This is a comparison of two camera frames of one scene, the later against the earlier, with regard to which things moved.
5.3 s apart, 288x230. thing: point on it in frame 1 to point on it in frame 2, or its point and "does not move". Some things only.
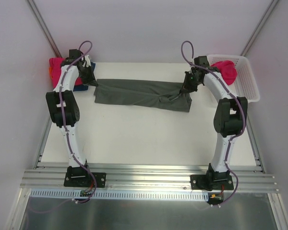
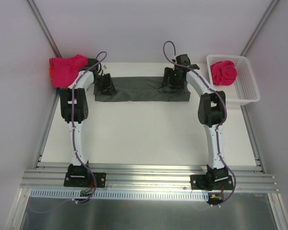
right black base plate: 211,182 does not move
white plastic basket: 244,85 does not move
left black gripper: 88,78 to 105,86
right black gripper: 187,87 to 170,81
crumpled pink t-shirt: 228,70 does not move
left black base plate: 83,179 does not move
